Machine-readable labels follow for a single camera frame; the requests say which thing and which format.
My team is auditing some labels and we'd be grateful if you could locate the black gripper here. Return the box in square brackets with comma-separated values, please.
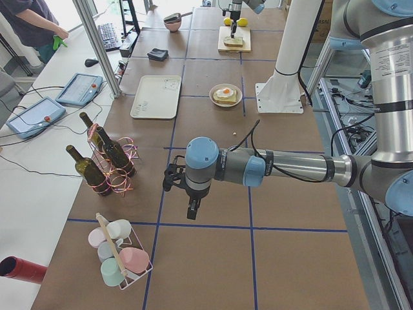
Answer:
[230, 10, 239, 38]
[162, 155, 203, 220]

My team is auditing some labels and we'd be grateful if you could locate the cream round plate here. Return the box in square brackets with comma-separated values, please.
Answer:
[209, 83, 243, 107]

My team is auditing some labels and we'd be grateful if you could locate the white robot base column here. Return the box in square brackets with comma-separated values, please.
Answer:
[256, 0, 324, 114]

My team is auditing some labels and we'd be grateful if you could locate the cream bear serving tray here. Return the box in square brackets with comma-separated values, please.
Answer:
[130, 75, 181, 119]

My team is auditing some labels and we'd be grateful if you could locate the yellow lemon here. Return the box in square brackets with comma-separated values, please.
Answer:
[237, 17, 248, 27]
[223, 17, 232, 26]

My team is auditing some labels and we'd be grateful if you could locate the wooden cutting board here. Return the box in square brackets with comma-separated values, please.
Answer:
[217, 26, 252, 52]

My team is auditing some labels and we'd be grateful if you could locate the pink bowl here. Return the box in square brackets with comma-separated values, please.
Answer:
[163, 13, 181, 32]

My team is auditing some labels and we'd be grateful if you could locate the white plastic cup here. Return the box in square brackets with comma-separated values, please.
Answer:
[106, 219, 132, 239]

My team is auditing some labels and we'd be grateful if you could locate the bottom bread with egg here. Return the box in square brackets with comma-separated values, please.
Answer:
[212, 87, 237, 105]

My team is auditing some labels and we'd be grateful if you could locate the pink plastic cup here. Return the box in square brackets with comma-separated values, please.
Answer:
[119, 247, 150, 274]

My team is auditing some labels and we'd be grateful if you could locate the folded grey cloth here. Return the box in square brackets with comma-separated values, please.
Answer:
[147, 48, 168, 61]

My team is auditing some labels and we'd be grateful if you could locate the dark green wine bottle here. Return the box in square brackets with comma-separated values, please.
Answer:
[66, 145, 112, 196]
[96, 126, 136, 177]
[79, 112, 103, 152]

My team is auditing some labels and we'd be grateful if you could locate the grey plastic cup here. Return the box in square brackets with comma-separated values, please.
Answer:
[97, 242, 114, 263]

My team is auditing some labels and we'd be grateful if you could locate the lilac plastic cup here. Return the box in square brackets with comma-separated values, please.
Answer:
[88, 227, 106, 249]

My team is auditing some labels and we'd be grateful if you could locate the mint green plastic cup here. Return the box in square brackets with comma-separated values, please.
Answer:
[100, 258, 125, 287]

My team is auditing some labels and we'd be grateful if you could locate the black keyboard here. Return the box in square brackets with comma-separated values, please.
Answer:
[97, 23, 121, 52]

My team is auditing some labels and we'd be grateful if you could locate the black computer mouse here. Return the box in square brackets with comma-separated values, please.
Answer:
[84, 58, 99, 68]

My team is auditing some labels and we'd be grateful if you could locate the blue teach pendant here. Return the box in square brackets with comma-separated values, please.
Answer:
[55, 73, 103, 107]
[6, 97, 66, 140]

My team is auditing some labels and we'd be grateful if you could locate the red cylinder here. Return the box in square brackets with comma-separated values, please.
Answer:
[1, 256, 47, 284]

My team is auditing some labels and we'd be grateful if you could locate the person in dark shirt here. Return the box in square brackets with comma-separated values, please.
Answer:
[1, 0, 69, 64]

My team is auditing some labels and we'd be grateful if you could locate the copper wire bottle rack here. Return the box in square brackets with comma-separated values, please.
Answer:
[87, 123, 140, 196]

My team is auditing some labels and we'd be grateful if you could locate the white wire cup rack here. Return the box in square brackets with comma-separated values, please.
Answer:
[88, 213, 153, 290]

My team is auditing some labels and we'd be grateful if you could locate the aluminium frame post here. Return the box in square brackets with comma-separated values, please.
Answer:
[72, 0, 121, 98]

